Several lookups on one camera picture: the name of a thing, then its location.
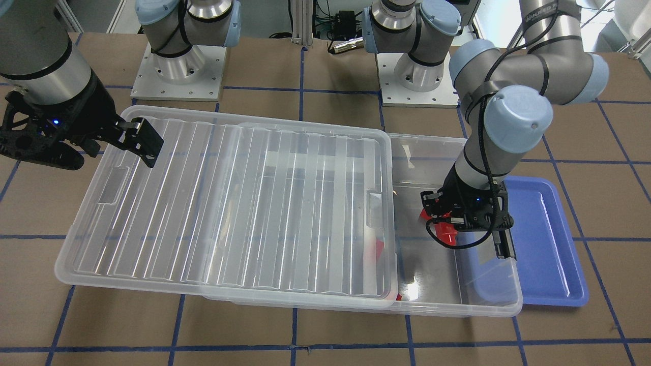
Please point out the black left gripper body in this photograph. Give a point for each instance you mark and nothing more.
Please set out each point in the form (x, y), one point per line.
(459, 191)

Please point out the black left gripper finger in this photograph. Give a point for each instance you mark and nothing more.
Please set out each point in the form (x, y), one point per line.
(503, 244)
(430, 230)

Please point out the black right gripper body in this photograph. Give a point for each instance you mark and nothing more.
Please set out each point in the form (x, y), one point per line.
(90, 114)

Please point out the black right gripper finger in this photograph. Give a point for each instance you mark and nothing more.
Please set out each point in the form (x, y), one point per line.
(141, 138)

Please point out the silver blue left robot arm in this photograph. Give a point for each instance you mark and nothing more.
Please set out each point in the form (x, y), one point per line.
(506, 97)

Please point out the blue plastic tray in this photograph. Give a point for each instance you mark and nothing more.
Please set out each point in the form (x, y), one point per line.
(547, 270)

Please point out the clear plastic storage box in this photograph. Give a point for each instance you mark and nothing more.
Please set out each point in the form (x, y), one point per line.
(331, 222)

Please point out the clear ribbed box lid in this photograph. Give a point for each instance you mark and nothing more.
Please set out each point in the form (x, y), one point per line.
(137, 227)

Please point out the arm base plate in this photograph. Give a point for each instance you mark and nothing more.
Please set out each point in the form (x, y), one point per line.
(195, 76)
(404, 83)

